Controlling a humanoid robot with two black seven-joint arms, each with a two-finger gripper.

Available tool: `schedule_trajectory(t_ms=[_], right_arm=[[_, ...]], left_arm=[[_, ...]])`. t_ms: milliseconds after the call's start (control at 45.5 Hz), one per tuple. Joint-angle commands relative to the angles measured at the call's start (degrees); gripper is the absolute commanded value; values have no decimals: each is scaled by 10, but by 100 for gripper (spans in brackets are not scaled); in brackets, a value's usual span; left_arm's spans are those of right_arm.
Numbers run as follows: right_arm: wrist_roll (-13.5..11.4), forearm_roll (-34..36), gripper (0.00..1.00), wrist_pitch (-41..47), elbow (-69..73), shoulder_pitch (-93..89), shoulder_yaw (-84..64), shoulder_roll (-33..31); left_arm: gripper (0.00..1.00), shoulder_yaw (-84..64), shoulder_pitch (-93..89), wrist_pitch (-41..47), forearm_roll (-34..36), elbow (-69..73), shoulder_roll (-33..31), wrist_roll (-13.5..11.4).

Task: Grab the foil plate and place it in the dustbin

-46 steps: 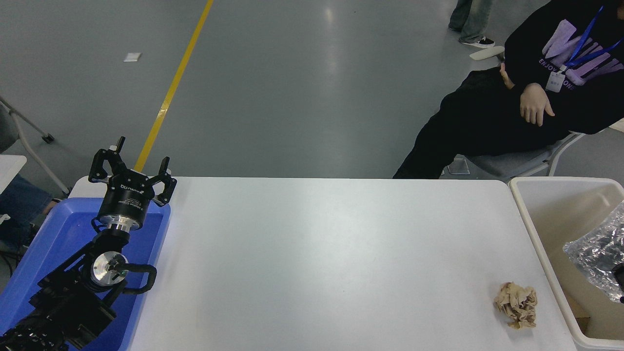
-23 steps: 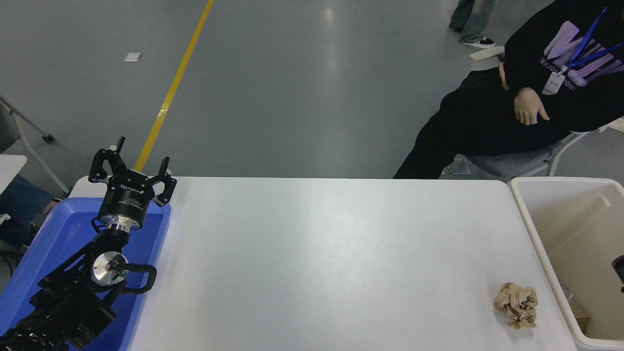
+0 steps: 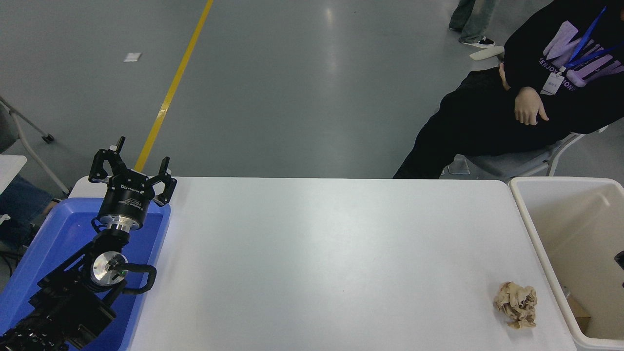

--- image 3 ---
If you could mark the blue plastic tray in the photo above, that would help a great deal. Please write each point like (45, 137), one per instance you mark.
(63, 234)

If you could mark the white id badge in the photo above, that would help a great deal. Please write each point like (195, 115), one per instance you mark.
(552, 84)

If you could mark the crumpled tan paper ball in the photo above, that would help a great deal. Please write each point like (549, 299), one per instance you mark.
(516, 304)

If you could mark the large pale plastic bin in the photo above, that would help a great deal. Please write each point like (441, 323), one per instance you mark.
(560, 219)

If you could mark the person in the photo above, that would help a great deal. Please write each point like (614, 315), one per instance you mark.
(470, 19)
(22, 200)
(468, 122)

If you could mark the white paper scrap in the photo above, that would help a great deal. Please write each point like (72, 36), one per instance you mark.
(132, 56)

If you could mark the small white table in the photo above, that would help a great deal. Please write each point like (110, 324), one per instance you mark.
(9, 168)

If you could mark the person's hand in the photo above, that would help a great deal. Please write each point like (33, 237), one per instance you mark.
(527, 105)

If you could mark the grey metal wheeled frame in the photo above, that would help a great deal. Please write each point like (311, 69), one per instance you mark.
(27, 124)

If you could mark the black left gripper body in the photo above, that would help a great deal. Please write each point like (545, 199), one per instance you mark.
(126, 202)

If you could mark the grey office chair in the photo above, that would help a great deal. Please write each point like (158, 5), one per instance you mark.
(512, 163)

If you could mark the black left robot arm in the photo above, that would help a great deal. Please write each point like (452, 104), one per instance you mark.
(73, 302)

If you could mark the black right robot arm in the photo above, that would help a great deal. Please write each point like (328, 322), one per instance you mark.
(620, 259)

